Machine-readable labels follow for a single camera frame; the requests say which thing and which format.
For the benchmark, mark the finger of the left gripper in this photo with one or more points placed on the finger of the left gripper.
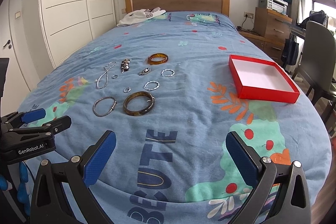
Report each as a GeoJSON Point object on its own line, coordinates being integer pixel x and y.
{"type": "Point", "coordinates": [53, 127]}
{"type": "Point", "coordinates": [18, 119]}

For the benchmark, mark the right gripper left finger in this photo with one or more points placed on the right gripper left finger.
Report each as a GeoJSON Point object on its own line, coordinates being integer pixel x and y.
{"type": "Point", "coordinates": [49, 202]}

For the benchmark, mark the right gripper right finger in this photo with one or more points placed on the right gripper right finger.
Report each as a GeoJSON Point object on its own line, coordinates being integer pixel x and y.
{"type": "Point", "coordinates": [291, 203]}

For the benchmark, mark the thin silver bangle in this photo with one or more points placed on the thin silver bangle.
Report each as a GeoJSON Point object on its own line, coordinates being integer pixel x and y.
{"type": "Point", "coordinates": [104, 106]}

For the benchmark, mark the dark tortoiseshell bangle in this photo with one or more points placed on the dark tortoiseshell bangle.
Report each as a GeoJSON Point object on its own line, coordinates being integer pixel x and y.
{"type": "Point", "coordinates": [138, 103]}

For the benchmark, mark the blue gloved left hand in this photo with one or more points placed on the blue gloved left hand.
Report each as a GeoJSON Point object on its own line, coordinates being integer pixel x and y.
{"type": "Point", "coordinates": [13, 188]}

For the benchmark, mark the white door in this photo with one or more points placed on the white door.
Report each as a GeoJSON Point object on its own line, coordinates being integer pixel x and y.
{"type": "Point", "coordinates": [16, 89]}

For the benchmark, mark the dark beaded brooch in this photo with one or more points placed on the dark beaded brooch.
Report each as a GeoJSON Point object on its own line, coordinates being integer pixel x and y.
{"type": "Point", "coordinates": [125, 65]}

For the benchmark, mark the small silver pendant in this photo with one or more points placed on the small silver pendant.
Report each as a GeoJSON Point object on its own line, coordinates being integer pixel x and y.
{"type": "Point", "coordinates": [144, 71]}

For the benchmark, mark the red shallow box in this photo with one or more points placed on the red shallow box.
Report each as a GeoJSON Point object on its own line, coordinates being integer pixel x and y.
{"type": "Point", "coordinates": [263, 80]}

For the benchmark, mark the blue patterned bedspread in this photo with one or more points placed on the blue patterned bedspread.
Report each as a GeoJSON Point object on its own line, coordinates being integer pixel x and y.
{"type": "Point", "coordinates": [171, 165]}

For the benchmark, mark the grey green chair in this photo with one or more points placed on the grey green chair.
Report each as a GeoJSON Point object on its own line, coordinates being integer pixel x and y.
{"type": "Point", "coordinates": [318, 63]}

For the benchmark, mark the amber orange bangle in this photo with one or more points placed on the amber orange bangle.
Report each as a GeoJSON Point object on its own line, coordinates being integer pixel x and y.
{"type": "Point", "coordinates": [157, 58]}

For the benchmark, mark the dark blue hanging bag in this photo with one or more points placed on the dark blue hanging bag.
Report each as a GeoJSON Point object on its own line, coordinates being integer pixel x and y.
{"type": "Point", "coordinates": [290, 52]}

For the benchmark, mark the white cloth on bed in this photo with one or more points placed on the white cloth on bed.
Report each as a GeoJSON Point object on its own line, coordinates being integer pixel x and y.
{"type": "Point", "coordinates": [139, 16]}

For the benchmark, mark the wooden drawer dresser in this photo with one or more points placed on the wooden drawer dresser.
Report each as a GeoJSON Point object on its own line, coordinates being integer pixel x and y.
{"type": "Point", "coordinates": [269, 33]}

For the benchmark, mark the black backpack on desk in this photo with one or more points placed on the black backpack on desk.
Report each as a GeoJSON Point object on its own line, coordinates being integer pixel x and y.
{"type": "Point", "coordinates": [315, 16]}

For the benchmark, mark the white printer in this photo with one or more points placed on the white printer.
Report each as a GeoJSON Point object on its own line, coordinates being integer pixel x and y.
{"type": "Point", "coordinates": [276, 5]}

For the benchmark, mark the wall power socket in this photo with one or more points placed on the wall power socket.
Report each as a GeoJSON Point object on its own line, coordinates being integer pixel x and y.
{"type": "Point", "coordinates": [248, 15]}

